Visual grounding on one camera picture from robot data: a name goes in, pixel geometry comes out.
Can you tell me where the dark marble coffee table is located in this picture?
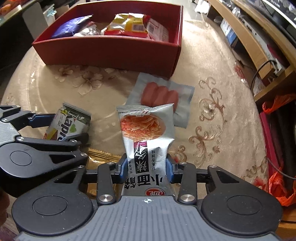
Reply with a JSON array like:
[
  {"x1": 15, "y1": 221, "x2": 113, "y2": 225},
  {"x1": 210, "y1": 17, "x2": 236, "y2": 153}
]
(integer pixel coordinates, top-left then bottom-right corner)
[{"x1": 0, "y1": 0, "x2": 49, "y2": 70}]

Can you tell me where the wooden TV cabinet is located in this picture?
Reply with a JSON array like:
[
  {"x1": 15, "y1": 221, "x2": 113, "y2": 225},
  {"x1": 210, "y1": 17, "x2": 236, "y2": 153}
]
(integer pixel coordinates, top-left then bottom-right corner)
[{"x1": 209, "y1": 1, "x2": 295, "y2": 105}]

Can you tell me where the white spicy noodle snack packet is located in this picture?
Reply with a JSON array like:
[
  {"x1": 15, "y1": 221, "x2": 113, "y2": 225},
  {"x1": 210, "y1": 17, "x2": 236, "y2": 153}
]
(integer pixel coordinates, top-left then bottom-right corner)
[{"x1": 117, "y1": 103, "x2": 175, "y2": 196}]

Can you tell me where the orange plastic bag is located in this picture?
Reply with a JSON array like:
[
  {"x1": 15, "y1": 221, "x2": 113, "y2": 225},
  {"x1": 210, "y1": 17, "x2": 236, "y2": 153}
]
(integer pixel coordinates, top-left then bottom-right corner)
[{"x1": 260, "y1": 94, "x2": 295, "y2": 207}]

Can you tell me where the red white snack packet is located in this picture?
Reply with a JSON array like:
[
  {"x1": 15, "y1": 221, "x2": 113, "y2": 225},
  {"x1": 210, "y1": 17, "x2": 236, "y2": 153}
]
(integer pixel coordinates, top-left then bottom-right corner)
[{"x1": 146, "y1": 18, "x2": 169, "y2": 42}]

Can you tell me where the red yellow Trolli candy bag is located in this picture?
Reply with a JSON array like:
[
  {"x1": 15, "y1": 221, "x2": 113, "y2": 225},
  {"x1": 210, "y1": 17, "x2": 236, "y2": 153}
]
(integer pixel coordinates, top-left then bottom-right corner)
[{"x1": 101, "y1": 13, "x2": 151, "y2": 38}]

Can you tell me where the white blue box on shelf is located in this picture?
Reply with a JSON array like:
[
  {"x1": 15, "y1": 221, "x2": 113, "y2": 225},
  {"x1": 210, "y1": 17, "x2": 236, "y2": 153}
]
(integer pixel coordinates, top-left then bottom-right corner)
[{"x1": 220, "y1": 19, "x2": 237, "y2": 46}]

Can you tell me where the red cardboard box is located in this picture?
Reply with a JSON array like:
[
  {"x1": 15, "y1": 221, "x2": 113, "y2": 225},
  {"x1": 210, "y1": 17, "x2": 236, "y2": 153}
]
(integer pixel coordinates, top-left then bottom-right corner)
[{"x1": 32, "y1": 1, "x2": 183, "y2": 78}]

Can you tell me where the white grey printed snack packet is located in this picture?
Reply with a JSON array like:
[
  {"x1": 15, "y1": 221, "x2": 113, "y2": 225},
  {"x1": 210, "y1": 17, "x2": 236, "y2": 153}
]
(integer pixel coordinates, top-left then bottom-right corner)
[{"x1": 74, "y1": 21, "x2": 101, "y2": 37}]

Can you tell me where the sausage snack packet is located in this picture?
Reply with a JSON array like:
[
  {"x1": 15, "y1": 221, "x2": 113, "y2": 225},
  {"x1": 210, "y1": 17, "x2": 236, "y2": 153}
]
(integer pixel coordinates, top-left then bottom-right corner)
[{"x1": 126, "y1": 73, "x2": 195, "y2": 128}]

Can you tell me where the left hand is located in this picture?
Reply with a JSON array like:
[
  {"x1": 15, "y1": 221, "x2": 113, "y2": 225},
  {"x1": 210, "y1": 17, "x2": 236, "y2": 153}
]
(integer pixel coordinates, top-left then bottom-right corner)
[{"x1": 0, "y1": 190, "x2": 10, "y2": 226}]

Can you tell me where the green white wafer packet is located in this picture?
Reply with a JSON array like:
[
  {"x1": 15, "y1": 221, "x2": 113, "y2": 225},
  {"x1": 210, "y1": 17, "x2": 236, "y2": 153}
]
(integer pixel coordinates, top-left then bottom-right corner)
[{"x1": 43, "y1": 102, "x2": 91, "y2": 141}]

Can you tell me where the blue foil snack bag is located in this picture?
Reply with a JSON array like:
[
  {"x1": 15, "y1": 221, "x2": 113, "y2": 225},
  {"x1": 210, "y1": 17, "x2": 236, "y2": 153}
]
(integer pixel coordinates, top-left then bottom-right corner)
[{"x1": 51, "y1": 15, "x2": 93, "y2": 39}]

